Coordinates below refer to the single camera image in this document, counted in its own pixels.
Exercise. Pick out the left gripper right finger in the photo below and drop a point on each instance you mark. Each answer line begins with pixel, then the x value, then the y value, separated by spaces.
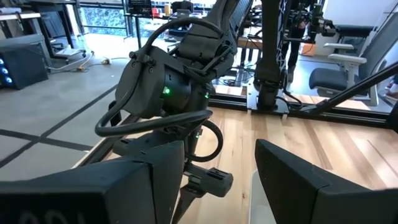
pixel 311 202

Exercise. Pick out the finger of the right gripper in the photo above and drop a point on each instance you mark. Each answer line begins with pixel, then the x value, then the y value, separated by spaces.
pixel 183 202

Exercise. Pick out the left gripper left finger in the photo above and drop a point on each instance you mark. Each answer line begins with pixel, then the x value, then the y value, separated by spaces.
pixel 77 199

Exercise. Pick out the translucent square plastic bin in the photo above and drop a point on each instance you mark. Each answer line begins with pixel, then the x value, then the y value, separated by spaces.
pixel 259 205

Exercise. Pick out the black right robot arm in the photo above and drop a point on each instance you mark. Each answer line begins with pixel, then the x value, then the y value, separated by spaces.
pixel 149 84

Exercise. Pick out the black background robot arm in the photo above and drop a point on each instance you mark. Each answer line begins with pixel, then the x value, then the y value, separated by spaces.
pixel 323 28

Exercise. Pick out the grey office chair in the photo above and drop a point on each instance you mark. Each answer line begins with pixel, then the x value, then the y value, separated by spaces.
pixel 329 79

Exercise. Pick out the black computer tower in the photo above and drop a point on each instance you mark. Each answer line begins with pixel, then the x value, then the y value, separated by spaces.
pixel 25 65

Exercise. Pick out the person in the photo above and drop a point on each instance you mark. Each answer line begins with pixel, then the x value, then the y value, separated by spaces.
pixel 293 56

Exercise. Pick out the black padded chair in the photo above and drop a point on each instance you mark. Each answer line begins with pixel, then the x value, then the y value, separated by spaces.
pixel 354 30

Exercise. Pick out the wooden top desk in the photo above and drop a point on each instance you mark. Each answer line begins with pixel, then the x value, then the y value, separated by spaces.
pixel 18 15

